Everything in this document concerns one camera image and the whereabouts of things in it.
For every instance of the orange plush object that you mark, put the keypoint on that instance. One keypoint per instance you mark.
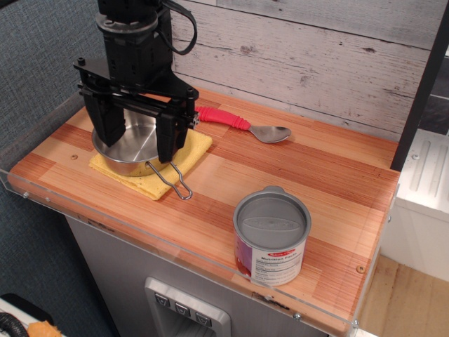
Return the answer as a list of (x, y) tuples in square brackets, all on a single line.
[(43, 329)]

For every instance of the white side cabinet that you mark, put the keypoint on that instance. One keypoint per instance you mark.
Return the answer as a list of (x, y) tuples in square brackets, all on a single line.
[(416, 233)]

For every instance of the yellow folded cloth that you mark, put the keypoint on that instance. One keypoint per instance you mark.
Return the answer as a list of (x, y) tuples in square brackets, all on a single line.
[(154, 180)]

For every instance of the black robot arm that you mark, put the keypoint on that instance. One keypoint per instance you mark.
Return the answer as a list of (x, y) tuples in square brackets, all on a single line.
[(126, 16)]

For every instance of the red-handled metal spoon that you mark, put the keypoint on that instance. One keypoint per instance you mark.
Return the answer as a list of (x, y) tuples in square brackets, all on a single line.
[(265, 134)]

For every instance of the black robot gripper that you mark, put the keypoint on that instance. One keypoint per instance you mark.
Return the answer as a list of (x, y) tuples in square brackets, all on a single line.
[(137, 74)]

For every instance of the clear acrylic table guard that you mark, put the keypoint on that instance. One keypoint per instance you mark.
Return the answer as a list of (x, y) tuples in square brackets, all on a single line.
[(343, 177)]

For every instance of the grey toy fridge cabinet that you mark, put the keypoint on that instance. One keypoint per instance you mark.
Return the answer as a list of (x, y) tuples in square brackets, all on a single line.
[(148, 295)]

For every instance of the black right vertical post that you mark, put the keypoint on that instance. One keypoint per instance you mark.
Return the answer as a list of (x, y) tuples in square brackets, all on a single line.
[(429, 76)]

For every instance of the toy food can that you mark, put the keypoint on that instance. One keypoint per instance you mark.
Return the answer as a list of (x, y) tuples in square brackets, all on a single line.
[(271, 228)]

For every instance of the small stainless steel pot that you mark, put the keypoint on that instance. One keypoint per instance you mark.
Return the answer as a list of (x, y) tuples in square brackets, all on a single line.
[(137, 144)]

